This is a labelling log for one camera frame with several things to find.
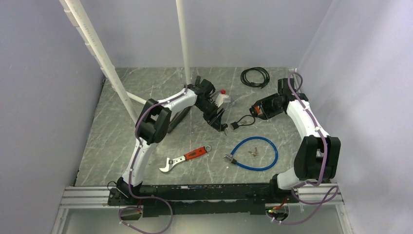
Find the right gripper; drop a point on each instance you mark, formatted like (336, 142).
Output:
(267, 113)

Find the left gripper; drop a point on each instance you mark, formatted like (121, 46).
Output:
(214, 119)

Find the black cable padlock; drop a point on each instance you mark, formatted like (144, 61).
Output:
(237, 124)

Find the silver lock keys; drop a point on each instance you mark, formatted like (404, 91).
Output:
(254, 152)

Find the orange black padlock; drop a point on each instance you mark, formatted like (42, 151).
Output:
(255, 110)

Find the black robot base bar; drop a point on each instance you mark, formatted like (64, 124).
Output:
(156, 200)

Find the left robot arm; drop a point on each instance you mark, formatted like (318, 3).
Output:
(153, 123)

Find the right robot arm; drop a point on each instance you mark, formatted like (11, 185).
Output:
(317, 156)

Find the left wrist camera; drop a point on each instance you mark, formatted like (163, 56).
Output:
(221, 98)

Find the red handled adjustable wrench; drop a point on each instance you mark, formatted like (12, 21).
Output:
(171, 162)

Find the aluminium rail frame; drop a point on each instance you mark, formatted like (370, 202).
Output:
(79, 197)

